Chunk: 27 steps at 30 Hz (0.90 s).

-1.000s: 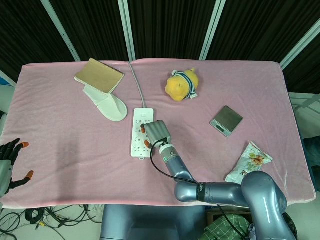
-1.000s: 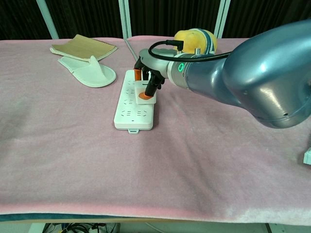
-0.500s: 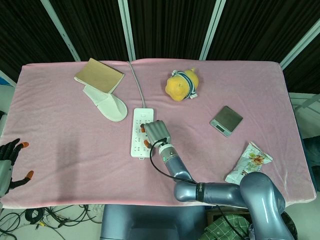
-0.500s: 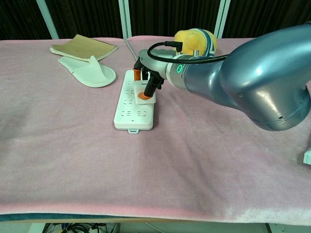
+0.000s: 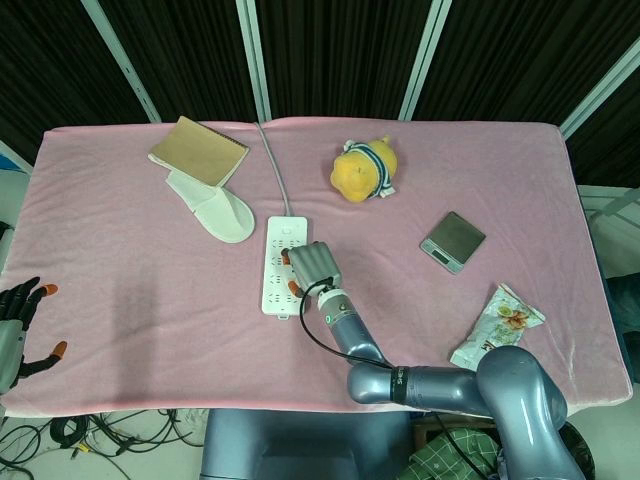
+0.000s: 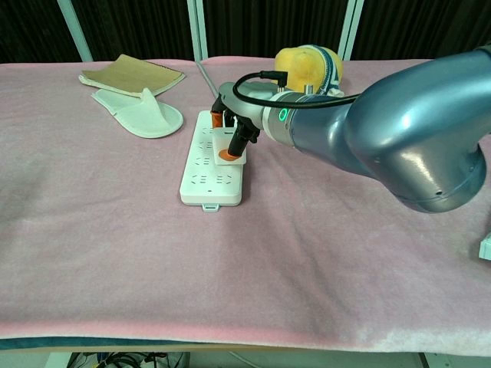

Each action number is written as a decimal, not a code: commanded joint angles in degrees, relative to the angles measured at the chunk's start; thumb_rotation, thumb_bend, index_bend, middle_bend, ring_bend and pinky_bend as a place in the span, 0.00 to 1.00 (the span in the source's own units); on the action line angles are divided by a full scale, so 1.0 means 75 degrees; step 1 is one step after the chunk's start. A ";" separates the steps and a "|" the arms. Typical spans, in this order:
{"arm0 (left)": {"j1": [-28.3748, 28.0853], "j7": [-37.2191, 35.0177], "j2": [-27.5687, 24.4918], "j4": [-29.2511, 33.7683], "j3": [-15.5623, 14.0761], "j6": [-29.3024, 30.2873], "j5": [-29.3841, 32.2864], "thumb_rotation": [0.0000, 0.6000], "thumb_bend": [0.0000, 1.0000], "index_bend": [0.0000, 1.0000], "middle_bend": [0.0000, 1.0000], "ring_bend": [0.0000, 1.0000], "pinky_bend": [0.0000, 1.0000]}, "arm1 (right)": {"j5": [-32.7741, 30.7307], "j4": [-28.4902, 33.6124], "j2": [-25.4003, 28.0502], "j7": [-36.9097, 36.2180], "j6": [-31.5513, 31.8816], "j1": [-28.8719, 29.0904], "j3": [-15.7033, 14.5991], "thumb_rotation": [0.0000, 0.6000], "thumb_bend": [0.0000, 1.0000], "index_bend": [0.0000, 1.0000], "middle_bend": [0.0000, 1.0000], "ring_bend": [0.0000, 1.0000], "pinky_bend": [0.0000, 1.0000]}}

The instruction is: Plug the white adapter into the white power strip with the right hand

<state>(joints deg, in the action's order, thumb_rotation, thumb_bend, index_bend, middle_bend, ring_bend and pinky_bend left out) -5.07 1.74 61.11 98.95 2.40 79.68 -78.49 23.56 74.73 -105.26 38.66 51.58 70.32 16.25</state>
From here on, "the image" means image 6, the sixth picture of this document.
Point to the white power strip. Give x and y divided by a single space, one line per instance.
199 188

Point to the black curtain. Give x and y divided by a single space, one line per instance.
134 27

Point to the white slipper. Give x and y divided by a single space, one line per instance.
149 122

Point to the brown spiral notebook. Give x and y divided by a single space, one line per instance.
130 74

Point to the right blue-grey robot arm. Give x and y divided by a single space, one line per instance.
403 134

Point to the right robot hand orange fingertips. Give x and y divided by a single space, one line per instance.
245 107

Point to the yellow plush toy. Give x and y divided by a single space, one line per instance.
295 65

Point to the snack bag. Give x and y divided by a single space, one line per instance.
486 249

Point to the pink blanket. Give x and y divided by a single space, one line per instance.
115 249

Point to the light metal frame post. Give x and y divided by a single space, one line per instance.
198 27
351 27
74 27

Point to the white plug adapter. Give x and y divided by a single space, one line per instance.
221 140

